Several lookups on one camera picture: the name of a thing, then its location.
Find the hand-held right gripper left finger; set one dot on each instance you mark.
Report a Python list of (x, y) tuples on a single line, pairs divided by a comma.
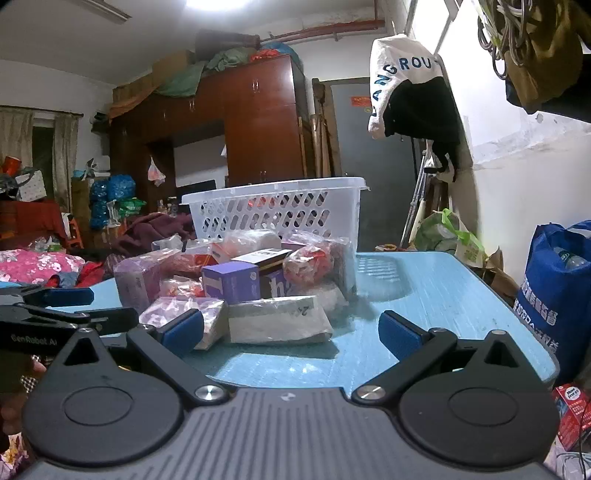
[(183, 331)]

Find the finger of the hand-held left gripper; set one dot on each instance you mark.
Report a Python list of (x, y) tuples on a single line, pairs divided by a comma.
[(69, 296), (111, 319)]

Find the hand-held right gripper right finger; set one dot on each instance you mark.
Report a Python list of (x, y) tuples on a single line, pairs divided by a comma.
[(397, 333)]

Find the white plastic basket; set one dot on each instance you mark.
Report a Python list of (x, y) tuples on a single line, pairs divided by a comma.
[(277, 207)]

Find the person's left hand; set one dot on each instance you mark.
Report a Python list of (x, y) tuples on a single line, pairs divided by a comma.
[(37, 367)]

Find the pink clear packet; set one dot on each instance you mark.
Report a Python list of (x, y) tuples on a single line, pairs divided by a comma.
[(212, 318)]

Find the lilac box in clear wrap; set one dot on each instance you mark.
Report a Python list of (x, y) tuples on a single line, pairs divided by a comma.
[(136, 281)]

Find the pink floral blanket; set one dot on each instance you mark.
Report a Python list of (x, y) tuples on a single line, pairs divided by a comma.
[(32, 265)]

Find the red snack packet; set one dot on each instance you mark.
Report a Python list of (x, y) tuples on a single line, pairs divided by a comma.
[(184, 266)]

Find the small purple box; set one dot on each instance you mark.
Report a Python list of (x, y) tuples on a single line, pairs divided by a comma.
[(231, 281)]

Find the small colourful trinkets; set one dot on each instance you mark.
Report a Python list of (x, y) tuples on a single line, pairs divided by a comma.
[(385, 247)]

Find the red cloth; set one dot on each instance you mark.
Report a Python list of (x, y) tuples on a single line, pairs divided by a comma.
[(32, 217)]

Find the tall clear packet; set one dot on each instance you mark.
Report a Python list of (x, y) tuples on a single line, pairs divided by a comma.
[(344, 263)]

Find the grey flat packet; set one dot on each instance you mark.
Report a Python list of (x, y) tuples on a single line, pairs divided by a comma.
[(277, 321)]

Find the maroon cloth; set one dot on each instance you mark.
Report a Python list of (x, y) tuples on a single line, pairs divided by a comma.
[(157, 228)]

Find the large purple box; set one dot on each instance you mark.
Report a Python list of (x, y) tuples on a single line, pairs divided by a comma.
[(277, 285)]

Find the white and black box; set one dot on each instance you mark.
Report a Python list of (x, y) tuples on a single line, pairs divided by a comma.
[(261, 257)]

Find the green and white plastic bag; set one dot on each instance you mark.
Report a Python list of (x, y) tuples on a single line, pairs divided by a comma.
[(438, 230)]

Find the white roll in clear bag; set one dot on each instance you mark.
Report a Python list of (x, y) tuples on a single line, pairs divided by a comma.
[(251, 242)]

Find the blue plastic bags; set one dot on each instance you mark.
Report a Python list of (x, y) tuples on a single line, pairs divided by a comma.
[(113, 189)]

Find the patterned gift bag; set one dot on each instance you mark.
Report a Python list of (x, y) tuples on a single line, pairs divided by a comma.
[(31, 187)]

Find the brown cardboard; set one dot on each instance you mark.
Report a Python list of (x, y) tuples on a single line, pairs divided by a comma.
[(501, 277)]

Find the metal crutches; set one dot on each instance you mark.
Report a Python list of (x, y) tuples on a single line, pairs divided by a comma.
[(411, 207)]

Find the beige curtain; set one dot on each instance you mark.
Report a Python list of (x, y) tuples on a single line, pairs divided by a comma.
[(16, 131), (64, 157)]

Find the small white hanging bag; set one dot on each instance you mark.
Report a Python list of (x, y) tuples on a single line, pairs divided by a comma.
[(155, 173)]

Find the blue shopping bag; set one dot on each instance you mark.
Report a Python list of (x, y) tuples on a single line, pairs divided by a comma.
[(554, 286)]

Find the red carton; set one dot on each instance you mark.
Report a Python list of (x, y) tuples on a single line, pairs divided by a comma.
[(572, 408)]

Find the grey door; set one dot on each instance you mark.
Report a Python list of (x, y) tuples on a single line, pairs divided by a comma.
[(351, 147)]

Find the brown wooden wardrobe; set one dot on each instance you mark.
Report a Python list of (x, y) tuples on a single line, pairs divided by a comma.
[(258, 115)]

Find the green cloth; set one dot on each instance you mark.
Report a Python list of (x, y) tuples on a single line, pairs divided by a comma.
[(184, 78)]

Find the white and black hanging garment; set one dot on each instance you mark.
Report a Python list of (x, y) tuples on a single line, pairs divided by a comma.
[(401, 64)]

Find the red ceiling pipe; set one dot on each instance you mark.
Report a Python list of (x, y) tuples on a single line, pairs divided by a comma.
[(323, 31)]

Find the olive hanging bag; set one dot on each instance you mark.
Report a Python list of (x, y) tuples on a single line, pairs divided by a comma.
[(540, 55)]

